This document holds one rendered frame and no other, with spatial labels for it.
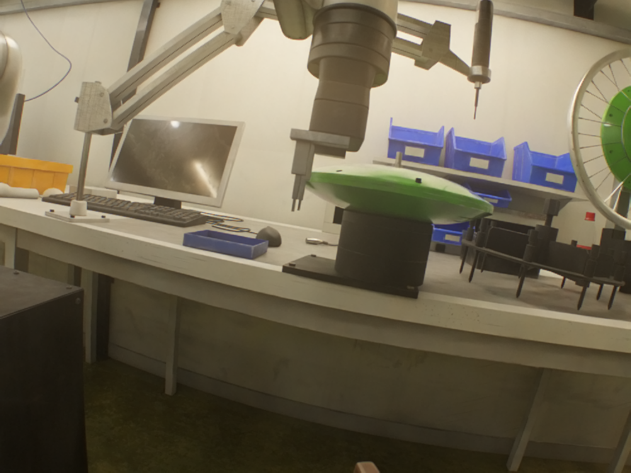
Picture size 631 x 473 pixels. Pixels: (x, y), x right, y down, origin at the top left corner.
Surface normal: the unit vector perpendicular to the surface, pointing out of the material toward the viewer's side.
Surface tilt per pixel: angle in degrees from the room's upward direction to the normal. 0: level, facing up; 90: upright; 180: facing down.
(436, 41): 90
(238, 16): 90
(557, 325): 90
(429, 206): 156
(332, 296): 90
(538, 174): 100
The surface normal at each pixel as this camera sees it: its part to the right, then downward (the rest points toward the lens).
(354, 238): -0.70, -0.07
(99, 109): 0.05, 0.07
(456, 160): -0.17, 0.20
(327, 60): -0.57, 0.07
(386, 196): -0.24, 0.91
